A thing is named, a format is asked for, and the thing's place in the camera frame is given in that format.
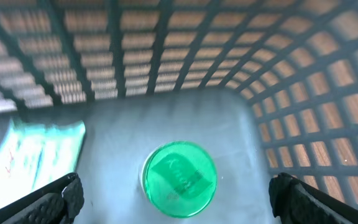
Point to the green lid jar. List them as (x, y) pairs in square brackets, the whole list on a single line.
[(179, 179)]

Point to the light green wipes pack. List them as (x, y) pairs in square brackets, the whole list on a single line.
[(34, 155)]

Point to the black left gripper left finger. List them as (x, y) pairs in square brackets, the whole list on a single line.
[(58, 202)]

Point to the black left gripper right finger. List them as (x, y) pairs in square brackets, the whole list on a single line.
[(295, 202)]

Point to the grey plastic shopping basket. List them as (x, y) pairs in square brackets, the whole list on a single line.
[(264, 87)]

